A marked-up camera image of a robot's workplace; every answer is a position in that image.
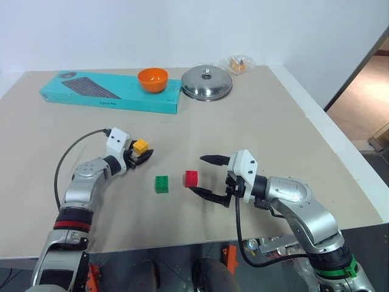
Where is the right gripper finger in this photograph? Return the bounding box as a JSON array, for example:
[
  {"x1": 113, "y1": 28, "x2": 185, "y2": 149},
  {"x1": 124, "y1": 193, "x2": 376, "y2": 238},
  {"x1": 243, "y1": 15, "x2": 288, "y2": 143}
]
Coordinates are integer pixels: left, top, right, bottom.
[
  {"x1": 189, "y1": 186, "x2": 232, "y2": 209},
  {"x1": 199, "y1": 155, "x2": 231, "y2": 167}
]

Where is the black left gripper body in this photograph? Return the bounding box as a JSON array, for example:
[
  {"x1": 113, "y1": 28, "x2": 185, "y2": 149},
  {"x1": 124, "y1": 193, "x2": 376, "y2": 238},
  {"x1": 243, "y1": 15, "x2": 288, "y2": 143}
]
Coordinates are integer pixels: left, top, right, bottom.
[{"x1": 123, "y1": 145, "x2": 138, "y2": 170}]

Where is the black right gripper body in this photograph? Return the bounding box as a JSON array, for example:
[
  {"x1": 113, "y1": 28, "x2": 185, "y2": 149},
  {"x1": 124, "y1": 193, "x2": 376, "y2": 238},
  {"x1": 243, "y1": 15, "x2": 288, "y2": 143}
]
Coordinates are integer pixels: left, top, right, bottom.
[{"x1": 224, "y1": 170, "x2": 246, "y2": 200}]

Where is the yellow toy cube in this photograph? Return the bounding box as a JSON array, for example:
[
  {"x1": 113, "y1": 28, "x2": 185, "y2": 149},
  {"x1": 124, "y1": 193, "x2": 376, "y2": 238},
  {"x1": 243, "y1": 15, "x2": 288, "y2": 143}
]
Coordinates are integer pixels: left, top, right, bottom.
[{"x1": 133, "y1": 139, "x2": 149, "y2": 156}]

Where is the red toy cube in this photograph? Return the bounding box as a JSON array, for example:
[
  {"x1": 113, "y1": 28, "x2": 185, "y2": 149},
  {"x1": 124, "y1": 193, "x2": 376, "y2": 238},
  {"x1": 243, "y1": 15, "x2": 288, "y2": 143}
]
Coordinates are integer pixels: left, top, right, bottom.
[{"x1": 184, "y1": 170, "x2": 199, "y2": 188}]

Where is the green toy cube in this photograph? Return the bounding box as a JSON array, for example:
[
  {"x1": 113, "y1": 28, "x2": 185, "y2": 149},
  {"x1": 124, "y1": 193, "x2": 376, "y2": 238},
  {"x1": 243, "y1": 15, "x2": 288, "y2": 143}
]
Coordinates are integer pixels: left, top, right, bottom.
[{"x1": 154, "y1": 175, "x2": 170, "y2": 194}]

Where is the teal keyboard box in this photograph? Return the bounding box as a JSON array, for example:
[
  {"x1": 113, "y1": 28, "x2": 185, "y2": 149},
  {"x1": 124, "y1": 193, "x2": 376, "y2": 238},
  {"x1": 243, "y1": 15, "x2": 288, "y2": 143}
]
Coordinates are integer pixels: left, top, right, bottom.
[{"x1": 39, "y1": 71, "x2": 182, "y2": 115}]

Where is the orange plastic bowl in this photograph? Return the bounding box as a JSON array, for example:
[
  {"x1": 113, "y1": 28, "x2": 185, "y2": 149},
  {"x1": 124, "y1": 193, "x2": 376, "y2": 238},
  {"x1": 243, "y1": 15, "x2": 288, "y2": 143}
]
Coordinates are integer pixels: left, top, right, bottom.
[{"x1": 137, "y1": 67, "x2": 170, "y2": 94}]

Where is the orange plastic part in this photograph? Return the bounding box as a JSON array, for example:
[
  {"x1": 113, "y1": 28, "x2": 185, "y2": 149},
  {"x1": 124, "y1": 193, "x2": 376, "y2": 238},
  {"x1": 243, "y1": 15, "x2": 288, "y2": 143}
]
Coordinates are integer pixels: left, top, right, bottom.
[
  {"x1": 220, "y1": 244, "x2": 238, "y2": 275},
  {"x1": 86, "y1": 262, "x2": 102, "y2": 290}
]

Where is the steel pot lid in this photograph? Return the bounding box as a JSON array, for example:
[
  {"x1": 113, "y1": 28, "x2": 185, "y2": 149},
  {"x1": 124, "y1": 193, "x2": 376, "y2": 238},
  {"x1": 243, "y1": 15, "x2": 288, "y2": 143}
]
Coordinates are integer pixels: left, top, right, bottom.
[{"x1": 181, "y1": 64, "x2": 234, "y2": 102}]

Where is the clear plastic bag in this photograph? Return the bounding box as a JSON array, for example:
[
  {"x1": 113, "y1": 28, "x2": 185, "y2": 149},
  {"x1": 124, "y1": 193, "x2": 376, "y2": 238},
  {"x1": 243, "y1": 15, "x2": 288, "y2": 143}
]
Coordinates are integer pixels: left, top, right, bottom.
[{"x1": 217, "y1": 54, "x2": 256, "y2": 75}]

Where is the grey metal stand base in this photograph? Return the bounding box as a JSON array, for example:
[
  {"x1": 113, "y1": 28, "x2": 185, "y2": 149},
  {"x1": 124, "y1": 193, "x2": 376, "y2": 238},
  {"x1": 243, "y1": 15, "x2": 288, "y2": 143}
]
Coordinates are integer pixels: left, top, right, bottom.
[{"x1": 367, "y1": 120, "x2": 389, "y2": 153}]

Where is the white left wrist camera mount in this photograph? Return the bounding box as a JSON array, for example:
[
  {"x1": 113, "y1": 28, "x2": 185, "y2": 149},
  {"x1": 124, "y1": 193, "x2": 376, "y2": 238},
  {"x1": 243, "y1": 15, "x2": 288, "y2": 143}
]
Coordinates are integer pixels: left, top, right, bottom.
[{"x1": 106, "y1": 128, "x2": 133, "y2": 176}]

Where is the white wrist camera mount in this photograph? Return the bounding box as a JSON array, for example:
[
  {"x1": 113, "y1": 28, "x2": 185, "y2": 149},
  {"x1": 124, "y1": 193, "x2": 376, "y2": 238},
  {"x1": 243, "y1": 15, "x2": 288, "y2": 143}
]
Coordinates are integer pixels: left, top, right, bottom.
[
  {"x1": 106, "y1": 128, "x2": 133, "y2": 176},
  {"x1": 227, "y1": 149, "x2": 260, "y2": 203}
]

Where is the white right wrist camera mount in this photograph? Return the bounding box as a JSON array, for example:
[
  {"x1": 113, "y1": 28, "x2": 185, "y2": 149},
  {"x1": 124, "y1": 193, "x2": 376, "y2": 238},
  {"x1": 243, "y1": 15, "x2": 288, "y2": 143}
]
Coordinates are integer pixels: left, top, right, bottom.
[{"x1": 227, "y1": 149, "x2": 260, "y2": 203}]

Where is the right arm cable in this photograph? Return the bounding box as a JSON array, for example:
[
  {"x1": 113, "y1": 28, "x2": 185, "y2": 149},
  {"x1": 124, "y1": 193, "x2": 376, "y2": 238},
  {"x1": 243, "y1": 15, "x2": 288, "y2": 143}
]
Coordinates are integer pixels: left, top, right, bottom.
[{"x1": 233, "y1": 194, "x2": 314, "y2": 269}]

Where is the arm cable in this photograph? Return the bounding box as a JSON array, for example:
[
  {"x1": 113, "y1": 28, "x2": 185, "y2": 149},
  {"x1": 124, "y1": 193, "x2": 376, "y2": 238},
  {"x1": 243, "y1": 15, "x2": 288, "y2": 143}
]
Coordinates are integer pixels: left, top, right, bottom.
[
  {"x1": 233, "y1": 194, "x2": 314, "y2": 269},
  {"x1": 53, "y1": 128, "x2": 112, "y2": 211}
]

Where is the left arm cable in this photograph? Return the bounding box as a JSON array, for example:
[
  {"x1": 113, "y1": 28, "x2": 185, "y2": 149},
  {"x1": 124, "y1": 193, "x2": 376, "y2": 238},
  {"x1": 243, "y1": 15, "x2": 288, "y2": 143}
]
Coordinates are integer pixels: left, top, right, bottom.
[{"x1": 53, "y1": 128, "x2": 112, "y2": 211}]

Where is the silver metal bracket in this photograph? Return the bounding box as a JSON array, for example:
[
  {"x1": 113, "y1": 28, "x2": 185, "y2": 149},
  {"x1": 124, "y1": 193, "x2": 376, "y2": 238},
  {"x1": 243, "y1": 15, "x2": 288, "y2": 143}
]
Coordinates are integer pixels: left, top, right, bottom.
[{"x1": 245, "y1": 234, "x2": 305, "y2": 257}]

